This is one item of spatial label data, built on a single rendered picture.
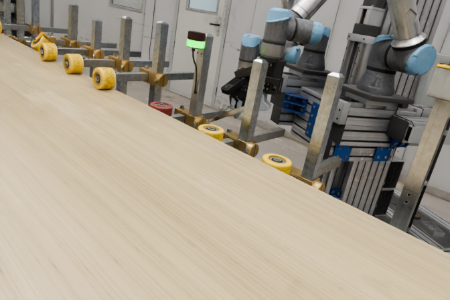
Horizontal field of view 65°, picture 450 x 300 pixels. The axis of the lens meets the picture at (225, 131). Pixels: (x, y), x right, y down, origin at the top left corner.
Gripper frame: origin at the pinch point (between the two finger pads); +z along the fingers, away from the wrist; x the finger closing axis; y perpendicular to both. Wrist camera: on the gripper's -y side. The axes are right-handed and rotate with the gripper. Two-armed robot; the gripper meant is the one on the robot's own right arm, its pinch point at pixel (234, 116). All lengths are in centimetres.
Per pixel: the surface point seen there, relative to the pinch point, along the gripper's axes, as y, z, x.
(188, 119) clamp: -31.1, -3.6, -3.5
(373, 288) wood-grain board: -68, -9, -86
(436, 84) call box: -31, -36, -78
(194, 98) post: -30.1, -12.0, -4.3
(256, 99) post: -28.9, -19.1, -30.8
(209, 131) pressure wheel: -44, -9, -27
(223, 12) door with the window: 224, -36, 226
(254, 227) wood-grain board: -71, -9, -66
